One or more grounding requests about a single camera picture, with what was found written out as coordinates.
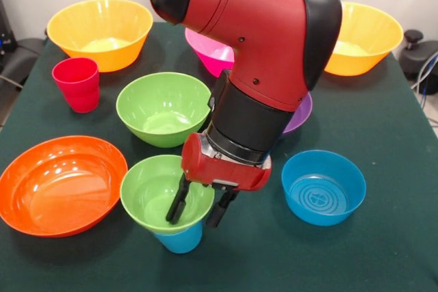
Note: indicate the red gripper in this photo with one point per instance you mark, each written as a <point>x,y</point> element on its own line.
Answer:
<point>226,172</point>

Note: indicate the blue cup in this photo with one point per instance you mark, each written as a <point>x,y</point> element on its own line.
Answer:
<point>181,242</point>

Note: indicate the small green bowl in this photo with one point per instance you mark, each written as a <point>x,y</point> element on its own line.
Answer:
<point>147,196</point>

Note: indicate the large green bowl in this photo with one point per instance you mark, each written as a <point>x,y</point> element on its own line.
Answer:
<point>161,110</point>

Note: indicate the blue bowl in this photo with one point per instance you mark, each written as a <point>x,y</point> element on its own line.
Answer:
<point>321,206</point>

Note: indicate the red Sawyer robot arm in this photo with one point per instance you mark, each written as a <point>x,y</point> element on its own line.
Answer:
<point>260,32</point>

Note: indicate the dark green tablecloth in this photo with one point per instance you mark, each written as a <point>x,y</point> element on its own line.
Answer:
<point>171,271</point>

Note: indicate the purple bowl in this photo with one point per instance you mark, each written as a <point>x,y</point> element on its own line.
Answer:
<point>301,114</point>

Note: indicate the orange shallow bowl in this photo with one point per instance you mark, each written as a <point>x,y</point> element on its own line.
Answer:
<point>61,189</point>

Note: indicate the pink large bowl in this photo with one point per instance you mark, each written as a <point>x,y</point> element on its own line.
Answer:
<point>212,59</point>

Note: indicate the red cup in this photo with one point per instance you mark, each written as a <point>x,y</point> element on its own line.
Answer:
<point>80,93</point>

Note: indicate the yellow-orange large bowl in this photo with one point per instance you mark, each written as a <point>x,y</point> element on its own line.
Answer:
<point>369,56</point>
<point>102,56</point>

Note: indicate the grey office chair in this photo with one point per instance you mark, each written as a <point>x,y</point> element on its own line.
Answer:
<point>24,59</point>

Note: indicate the black computer equipment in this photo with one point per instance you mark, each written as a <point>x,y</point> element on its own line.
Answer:
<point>7,32</point>

